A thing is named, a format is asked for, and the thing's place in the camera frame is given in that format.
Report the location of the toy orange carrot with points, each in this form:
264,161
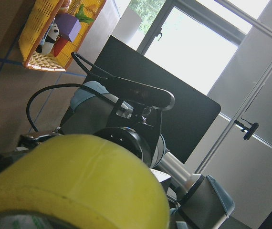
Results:
61,42

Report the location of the yellow tape roll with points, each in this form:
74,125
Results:
84,182

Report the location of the black backdrop panel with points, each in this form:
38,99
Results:
187,114

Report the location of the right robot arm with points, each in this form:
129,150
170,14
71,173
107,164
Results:
129,114

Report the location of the yellow plastic basket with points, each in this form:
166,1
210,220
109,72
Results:
38,21

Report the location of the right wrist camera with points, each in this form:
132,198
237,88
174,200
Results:
139,93

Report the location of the aluminium frame post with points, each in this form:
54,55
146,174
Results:
243,107

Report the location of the purple foam block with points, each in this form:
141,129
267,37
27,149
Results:
68,25

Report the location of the toy panda figure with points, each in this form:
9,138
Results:
49,41

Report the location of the toy croissant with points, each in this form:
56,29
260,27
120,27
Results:
65,6

